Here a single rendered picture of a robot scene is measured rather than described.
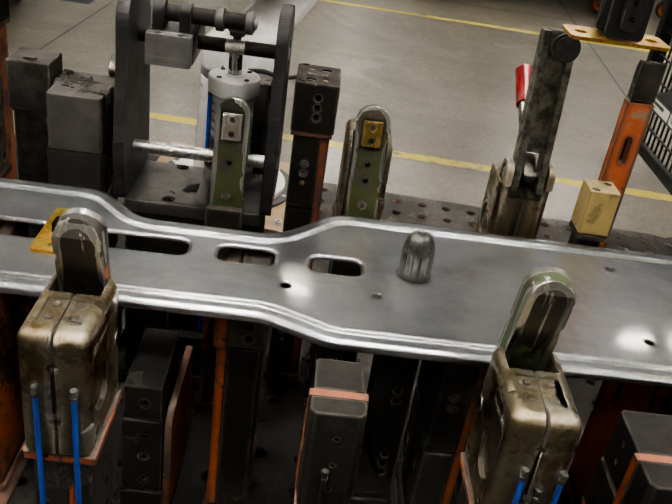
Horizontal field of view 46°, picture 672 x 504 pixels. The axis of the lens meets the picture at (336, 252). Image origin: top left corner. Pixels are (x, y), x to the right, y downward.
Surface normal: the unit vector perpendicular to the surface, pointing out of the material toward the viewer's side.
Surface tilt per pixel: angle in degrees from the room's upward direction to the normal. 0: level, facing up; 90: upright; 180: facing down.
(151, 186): 0
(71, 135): 90
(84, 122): 90
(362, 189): 78
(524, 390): 0
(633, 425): 0
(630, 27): 90
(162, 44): 90
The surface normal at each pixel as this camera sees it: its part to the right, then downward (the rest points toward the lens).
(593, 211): -0.01, 0.50
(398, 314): 0.13, -0.86
